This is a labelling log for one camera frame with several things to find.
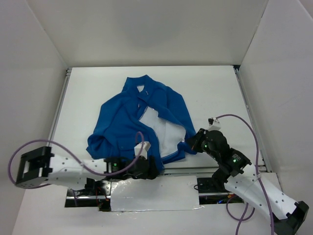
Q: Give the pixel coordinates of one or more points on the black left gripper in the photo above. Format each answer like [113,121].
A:
[151,170]

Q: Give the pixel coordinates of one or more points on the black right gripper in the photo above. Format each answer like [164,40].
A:
[197,140]

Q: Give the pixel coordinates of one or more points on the blue zip jacket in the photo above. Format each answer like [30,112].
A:
[149,107]

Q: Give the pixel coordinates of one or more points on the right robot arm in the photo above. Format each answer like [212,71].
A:
[238,175]

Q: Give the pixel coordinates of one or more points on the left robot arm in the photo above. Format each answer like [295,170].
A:
[40,166]

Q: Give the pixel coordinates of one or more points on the white foil tape panel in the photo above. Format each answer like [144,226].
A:
[165,193]

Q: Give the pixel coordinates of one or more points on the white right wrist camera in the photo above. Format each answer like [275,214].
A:
[214,124]

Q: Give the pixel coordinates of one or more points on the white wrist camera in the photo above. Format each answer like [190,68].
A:
[142,149]
[214,124]

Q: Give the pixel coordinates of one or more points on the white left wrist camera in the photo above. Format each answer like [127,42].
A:
[142,149]

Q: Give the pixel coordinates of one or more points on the aluminium front rail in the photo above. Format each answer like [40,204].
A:
[175,170]

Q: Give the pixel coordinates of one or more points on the aluminium rail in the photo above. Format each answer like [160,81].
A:
[262,148]
[175,170]
[59,105]

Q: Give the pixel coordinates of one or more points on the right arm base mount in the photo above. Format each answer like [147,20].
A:
[211,192]

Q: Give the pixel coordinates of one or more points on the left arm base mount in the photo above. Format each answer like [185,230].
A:
[97,194]

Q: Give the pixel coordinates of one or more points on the aluminium right rail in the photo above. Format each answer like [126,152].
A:
[262,148]

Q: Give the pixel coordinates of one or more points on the aluminium left rail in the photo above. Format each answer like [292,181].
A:
[59,105]

